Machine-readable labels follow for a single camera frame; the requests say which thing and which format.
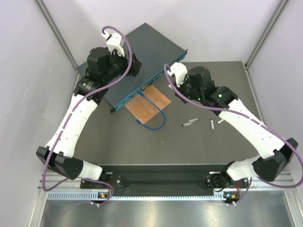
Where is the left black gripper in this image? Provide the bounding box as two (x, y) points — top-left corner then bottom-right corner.
(103, 47), (142, 83)

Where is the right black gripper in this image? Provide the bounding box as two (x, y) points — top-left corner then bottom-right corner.
(172, 74), (203, 104)

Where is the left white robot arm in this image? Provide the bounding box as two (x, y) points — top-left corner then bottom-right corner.
(36, 47), (142, 188)

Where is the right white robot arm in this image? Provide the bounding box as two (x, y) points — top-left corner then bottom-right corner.
(167, 63), (298, 187)

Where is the silver transceiver module upper left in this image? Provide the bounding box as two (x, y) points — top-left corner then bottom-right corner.
(188, 118), (199, 123)

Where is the silver transceiver module lower left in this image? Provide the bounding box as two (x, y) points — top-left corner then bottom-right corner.
(182, 122), (193, 127)

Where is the wooden board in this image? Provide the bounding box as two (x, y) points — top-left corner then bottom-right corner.
(125, 85), (171, 124)

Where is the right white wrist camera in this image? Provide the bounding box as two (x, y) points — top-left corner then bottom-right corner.
(167, 62), (187, 87)

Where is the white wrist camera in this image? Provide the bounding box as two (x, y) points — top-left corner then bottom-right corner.
(101, 31), (125, 57)
(167, 62), (187, 87)

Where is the dark blue network switch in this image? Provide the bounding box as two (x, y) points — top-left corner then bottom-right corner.
(78, 23), (187, 112)

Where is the blue ethernet cable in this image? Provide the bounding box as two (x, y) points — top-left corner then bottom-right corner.
(134, 91), (167, 131)

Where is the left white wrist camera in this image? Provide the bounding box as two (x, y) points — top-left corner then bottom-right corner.
(101, 31), (125, 57)

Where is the aluminium frame rail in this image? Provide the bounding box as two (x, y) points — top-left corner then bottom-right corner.
(37, 172), (296, 190)

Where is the grey slotted cable duct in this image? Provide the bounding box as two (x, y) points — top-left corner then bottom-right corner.
(47, 191), (228, 201)

